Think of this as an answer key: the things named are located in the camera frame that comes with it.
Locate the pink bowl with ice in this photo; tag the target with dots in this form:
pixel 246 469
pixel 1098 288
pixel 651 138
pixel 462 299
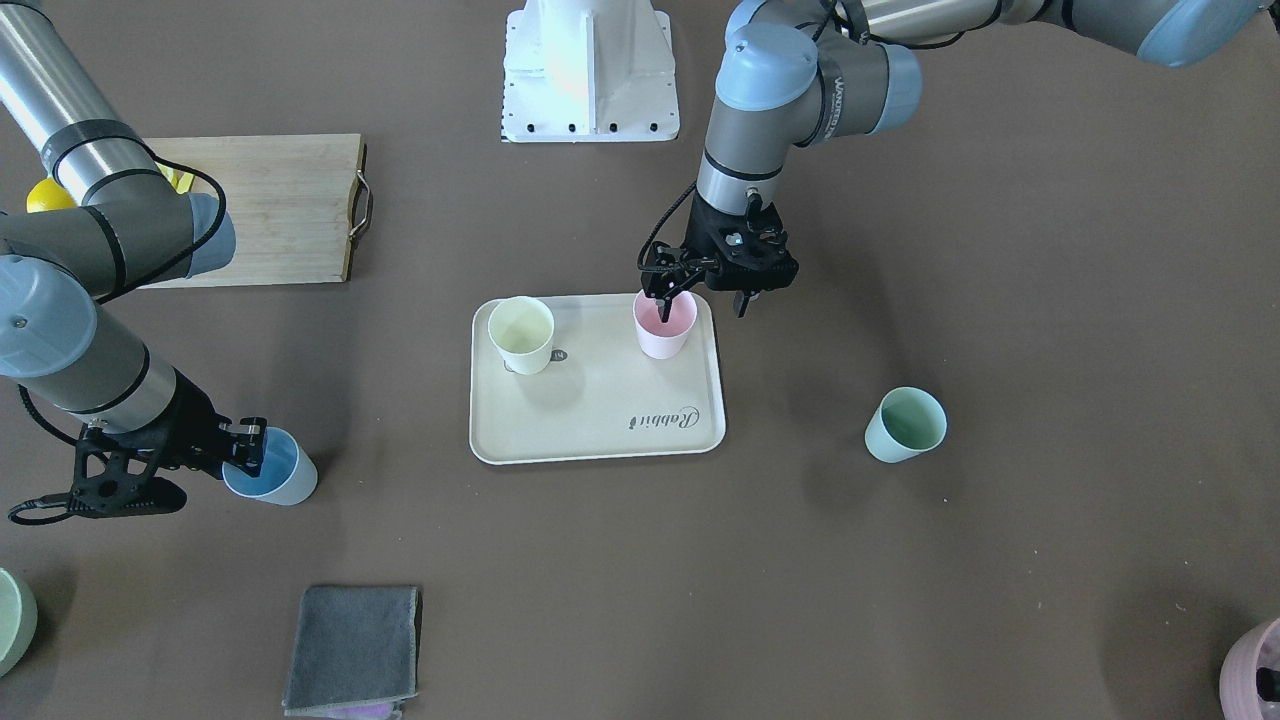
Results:
pixel 1248 676

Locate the lemon half slice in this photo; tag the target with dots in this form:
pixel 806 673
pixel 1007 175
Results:
pixel 180 180

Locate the cream rabbit tray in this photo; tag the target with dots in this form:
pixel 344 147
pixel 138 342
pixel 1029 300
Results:
pixel 600 396

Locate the mint green cup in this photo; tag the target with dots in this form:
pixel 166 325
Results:
pixel 907 422

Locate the mint green bowl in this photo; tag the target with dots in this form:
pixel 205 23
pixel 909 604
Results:
pixel 19 618

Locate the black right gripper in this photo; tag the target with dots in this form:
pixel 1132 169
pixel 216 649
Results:
pixel 188 430

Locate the wooden cutting board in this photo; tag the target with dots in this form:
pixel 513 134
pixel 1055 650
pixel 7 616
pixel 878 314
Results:
pixel 291 199

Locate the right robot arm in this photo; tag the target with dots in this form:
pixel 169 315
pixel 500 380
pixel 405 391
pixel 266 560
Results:
pixel 127 227

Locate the cream white cup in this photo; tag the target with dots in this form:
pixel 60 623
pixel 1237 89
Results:
pixel 522 329

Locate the light blue cup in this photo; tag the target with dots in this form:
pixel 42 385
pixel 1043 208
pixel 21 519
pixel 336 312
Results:
pixel 287 475

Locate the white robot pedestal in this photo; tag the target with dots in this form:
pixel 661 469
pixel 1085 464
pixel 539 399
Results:
pixel 589 71

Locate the grey folded cloth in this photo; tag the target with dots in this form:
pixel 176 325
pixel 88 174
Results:
pixel 355 652

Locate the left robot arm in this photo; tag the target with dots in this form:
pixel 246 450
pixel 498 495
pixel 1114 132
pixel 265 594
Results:
pixel 798 74

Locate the pink cup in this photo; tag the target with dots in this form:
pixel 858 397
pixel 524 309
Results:
pixel 663 340

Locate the yellow lemon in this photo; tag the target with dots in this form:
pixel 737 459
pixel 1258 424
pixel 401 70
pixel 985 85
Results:
pixel 48 195

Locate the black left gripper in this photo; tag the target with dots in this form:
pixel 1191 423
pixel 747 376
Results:
pixel 667 277

